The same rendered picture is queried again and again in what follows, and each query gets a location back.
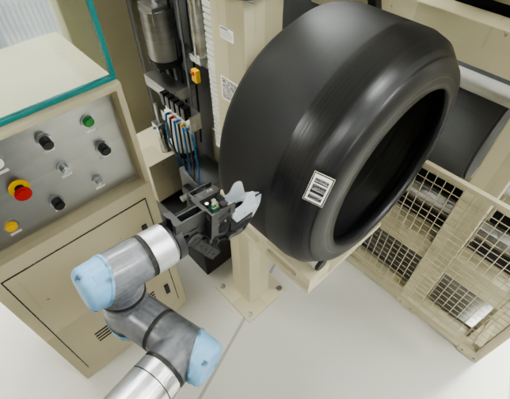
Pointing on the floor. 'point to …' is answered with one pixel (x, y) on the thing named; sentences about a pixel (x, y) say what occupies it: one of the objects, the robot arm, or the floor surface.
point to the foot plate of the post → (249, 311)
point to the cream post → (252, 23)
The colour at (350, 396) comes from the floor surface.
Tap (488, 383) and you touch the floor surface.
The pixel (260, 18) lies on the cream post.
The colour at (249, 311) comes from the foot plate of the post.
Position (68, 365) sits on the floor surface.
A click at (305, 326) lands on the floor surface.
